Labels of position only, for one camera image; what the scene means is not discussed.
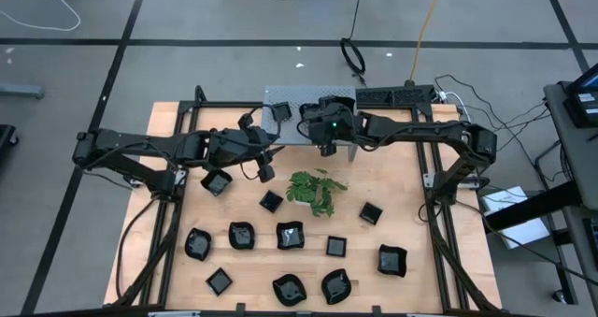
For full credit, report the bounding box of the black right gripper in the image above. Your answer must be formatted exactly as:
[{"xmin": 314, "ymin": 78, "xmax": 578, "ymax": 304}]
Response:
[{"xmin": 298, "ymin": 102, "xmax": 363, "ymax": 158}]

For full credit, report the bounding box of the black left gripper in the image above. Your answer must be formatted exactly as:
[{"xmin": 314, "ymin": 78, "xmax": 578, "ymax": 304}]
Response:
[{"xmin": 207, "ymin": 127, "xmax": 287, "ymax": 183}]

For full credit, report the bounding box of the green plant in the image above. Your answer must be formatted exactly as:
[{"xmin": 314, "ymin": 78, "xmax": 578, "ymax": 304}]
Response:
[{"xmin": 285, "ymin": 167, "xmax": 349, "ymax": 219}]

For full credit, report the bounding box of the grey perforated metal shelf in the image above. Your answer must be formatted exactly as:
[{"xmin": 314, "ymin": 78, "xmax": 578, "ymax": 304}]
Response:
[{"xmin": 260, "ymin": 84, "xmax": 361, "ymax": 164}]

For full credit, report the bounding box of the black perforated metal box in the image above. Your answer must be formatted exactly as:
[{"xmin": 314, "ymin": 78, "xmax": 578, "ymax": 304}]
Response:
[{"xmin": 354, "ymin": 84, "xmax": 439, "ymax": 108}]

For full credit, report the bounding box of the white paper box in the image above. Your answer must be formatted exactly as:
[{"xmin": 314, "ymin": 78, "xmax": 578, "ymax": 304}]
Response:
[{"xmin": 479, "ymin": 185, "xmax": 552, "ymax": 251}]

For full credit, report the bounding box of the grey side desk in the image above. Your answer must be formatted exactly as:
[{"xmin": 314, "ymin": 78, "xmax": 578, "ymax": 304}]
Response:
[{"xmin": 543, "ymin": 80, "xmax": 598, "ymax": 210}]

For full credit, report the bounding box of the grey metal floor bar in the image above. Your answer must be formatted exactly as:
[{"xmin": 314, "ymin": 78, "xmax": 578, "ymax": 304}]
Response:
[{"xmin": 0, "ymin": 83, "xmax": 46, "ymax": 100}]

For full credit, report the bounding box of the black wheeled equipment base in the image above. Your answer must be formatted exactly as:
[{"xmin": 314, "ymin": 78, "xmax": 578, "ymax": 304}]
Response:
[{"xmin": 0, "ymin": 123, "xmax": 20, "ymax": 151}]

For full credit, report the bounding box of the black laptop computer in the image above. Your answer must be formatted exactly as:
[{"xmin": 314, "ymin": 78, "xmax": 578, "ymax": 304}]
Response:
[{"xmin": 562, "ymin": 63, "xmax": 598, "ymax": 129}]

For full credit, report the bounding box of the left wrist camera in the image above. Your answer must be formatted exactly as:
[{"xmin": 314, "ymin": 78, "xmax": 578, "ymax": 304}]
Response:
[{"xmin": 236, "ymin": 112, "xmax": 256, "ymax": 132}]

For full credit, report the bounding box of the black hanging cable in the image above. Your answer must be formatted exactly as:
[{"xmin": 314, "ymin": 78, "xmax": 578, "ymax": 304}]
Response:
[{"xmin": 339, "ymin": 0, "xmax": 367, "ymax": 87}]

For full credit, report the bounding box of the white power adapter cable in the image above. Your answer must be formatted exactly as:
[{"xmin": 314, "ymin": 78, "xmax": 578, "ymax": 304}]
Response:
[{"xmin": 437, "ymin": 90, "xmax": 472, "ymax": 135}]

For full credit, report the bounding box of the yellow hanging power cable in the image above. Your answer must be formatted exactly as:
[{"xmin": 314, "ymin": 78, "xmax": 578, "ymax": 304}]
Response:
[{"xmin": 408, "ymin": 0, "xmax": 446, "ymax": 85}]

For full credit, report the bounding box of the white floor cable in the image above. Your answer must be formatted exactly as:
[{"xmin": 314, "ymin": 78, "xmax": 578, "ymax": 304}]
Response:
[{"xmin": 0, "ymin": 0, "xmax": 82, "ymax": 33}]

